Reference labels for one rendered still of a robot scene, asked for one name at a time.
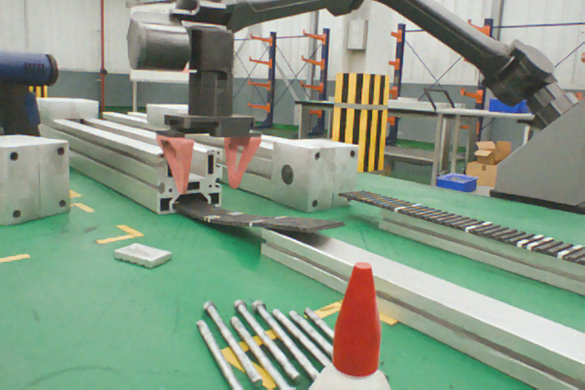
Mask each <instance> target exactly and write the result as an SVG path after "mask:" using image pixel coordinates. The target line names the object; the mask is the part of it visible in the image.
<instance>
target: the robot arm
mask: <svg viewBox="0 0 585 390"><path fill-rule="evenodd" d="M364 1H365V0H177V1H176V4H175V9H171V11H170V14H167V13H154V12H140V11H135V12H133V13H132V16H131V20H130V24H129V28H128V32H127V36H126V40H127V49H128V59H129V63H130V66H131V68H132V70H141V71H157V72H167V71H173V72H183V71H184V70H185V69H186V65H187V64H188V69H191V70H196V71H197V72H189V79H188V113H185V114H164V125H168V126H170V130H155V140H156V142H157V144H158V146H159V147H160V149H161V151H162V153H163V155H164V157H165V159H166V161H167V163H168V165H169V167H170V169H171V172H172V175H173V177H174V180H175V185H176V188H177V191H178V193H179V194H182V195H185V194H186V188H187V183H188V176H189V171H190V164H191V159H192V152H193V146H194V141H193V140H189V139H185V135H186V134H209V137H213V138H224V142H225V149H226V156H227V164H228V171H229V181H230V186H231V187H232V188H235V189H238V188H239V184H240V182H241V179H242V177H243V175H244V173H245V171H246V169H247V167H248V165H249V163H250V161H251V159H252V158H253V156H254V154H255V153H256V152H257V150H258V148H259V147H260V145H261V136H262V132H258V131H253V130H251V129H250V126H251V127H255V118H256V117H255V116H248V115H240V114H234V113H233V86H234V74H232V72H234V48H235V33H237V32H239V31H240V30H241V29H242V28H245V27H248V26H253V25H256V24H259V23H264V22H268V21H272V20H276V19H280V18H285V17H288V16H296V15H300V14H304V13H309V12H313V11H317V10H321V9H326V10H327V11H328V12H329V13H331V14H332V15H333V16H335V17H337V16H343V15H347V14H350V13H351V12H352V11H353V10H357V9H359V8H360V6H361V5H362V4H363V3H364ZM374 1H376V2H378V3H380V4H382V5H385V6H387V7H388V8H390V9H392V10H393V11H395V12H397V13H398V14H400V15H401V16H403V17H404V18H406V19H407V20H409V21H410V22H411V23H412V24H414V25H415V26H417V27H419V28H420V29H422V30H423V31H425V32H426V33H428V34H429V35H431V36H432V37H434V38H436V39H437V40H438V41H440V42H441V43H443V45H445V46H446V47H448V48H450V49H451V50H453V51H454V52H456V53H457V54H459V55H460V56H462V57H463V58H465V59H466V60H468V61H469V62H470V63H472V64H473V65H474V66H475V67H476V68H477V69H478V70H479V71H480V72H481V73H482V74H481V75H480V78H479V79H480V83H481V84H482V85H484V86H485V87H487V88H488V89H489V90H490V91H491V92H492V93H493V95H494V96H495V97H496V98H497V99H498V100H500V101H501V102H502V103H504V104H505V105H507V106H509V107H515V106H516V105H517V104H519V103H521V102H522V101H523V100H528V102H527V103H526V105H527V107H528V108H529V109H530V110H532V111H533V113H534V114H535V115H536V116H535V117H534V119H533V120H532V121H533V122H534V123H535V124H536V125H537V127H538V128H539V129H540V130H541V131H540V132H539V133H541V132H542V131H544V130H545V129H546V128H547V127H548V126H549V125H550V124H551V123H552V122H554V121H555V120H557V119H558V118H559V117H561V116H562V115H563V114H565V113H566V112H567V111H569V110H570V109H572V108H573V107H574V106H576V105H577V104H578V103H580V102H581V101H582V100H579V99H578V98H577V97H576V96H575V95H574V94H573V93H572V92H568V93H566V92H565V91H564V90H563V89H562V88H561V87H560V86H559V85H558V80H557V79H556V78H555V77H554V76H553V75H552V73H553V72H554V71H555V68H554V66H553V64H552V62H551V61H550V60H549V58H548V57H547V56H546V55H545V54H544V53H543V52H541V51H540V50H539V49H537V48H536V47H533V46H530V45H525V44H524V43H523V42H521V41H520V40H518V39H517V38H516V39H515V40H514V41H513V42H512V43H511V44H510V45H509V46H508V45H506V44H505V43H500V42H499V41H496V40H494V39H492V38H490V37H488V36H487V35H485V34H483V33H482V32H480V31H479V30H477V29H476V28H475V27H473V26H471V25H470V24H468V23H467V22H465V21H464V20H462V19H461V18H459V17H458V16H457V15H456V14H454V13H453V12H451V11H450V10H448V9H447V8H445V7H444V6H442V5H441V4H439V3H438V2H436V1H435V0H374ZM536 135H538V133H537V134H536ZM536 135H535V136H536ZM535 136H534V137H535ZM534 137H532V138H534ZM532 138H531V139H532ZM239 146H241V147H243V153H242V155H241V158H240V161H239V167H238V170H237V172H236V161H237V154H238V147H239ZM176 156H177V158H176ZM177 161H178V162H177ZM178 165H179V167H178Z"/></svg>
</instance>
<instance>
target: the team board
mask: <svg viewBox="0 0 585 390"><path fill-rule="evenodd" d="M175 6H176V4H170V5H130V20H131V16H132V13H133V12H135V11H140V12H154V13H167V14H170V11H171V9H175ZM189 72H197V71H196V70H191V69H188V64H187V65H186V69H185V70H184V71H183V72H173V71H167V72H157V71H141V70H132V68H131V66H130V81H133V113H138V81H140V82H160V83H166V82H177V83H188V79H189Z"/></svg>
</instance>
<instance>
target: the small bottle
mask: <svg viewBox="0 0 585 390"><path fill-rule="evenodd" d="M381 333H382V329H381V323H380V317H379V311H378V300H377V294H376V289H375V283H374V277H373V271H372V266H371V265H370V264H369V263H366V262H357V263H355V266H354V268H353V271H352V274H351V277H350V280H349V282H348V285H347V288H346V294H345V297H344V299H343V302H342V305H341V308H340V311H339V313H338V316H337V320H336V323H335V333H334V347H333V360H332V362H333V363H332V364H330V365H328V366H327V367H326V368H325V369H323V371H322V372H321V373H320V374H319V375H318V377H317V378H316V379H315V381H314V382H313V384H312V385H311V386H310V388H309V389H308V390H392V389H391V387H390V385H389V383H388V380H387V378H386V377H385V375H383V374H382V373H381V372H380V371H379V370H378V365H379V354H380V344H381Z"/></svg>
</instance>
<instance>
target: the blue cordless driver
mask: <svg viewBox="0 0 585 390"><path fill-rule="evenodd" d="M58 77H59V66H58V62H57V60H56V59H55V58H54V57H53V55H51V54H44V53H35V52H24V51H14V50H3V49H0V119H1V123H2V128H3V133H4V136H7V135H25V136H32V137H39V138H40V137H41V134H40V130H39V127H38V125H40V123H42V122H41V118H40V113H39V108H38V104H37V95H36V93H35V92H33V91H30V88H29V86H31V87H44V86H53V85H54V84H55V83H56V82H57V80H58Z"/></svg>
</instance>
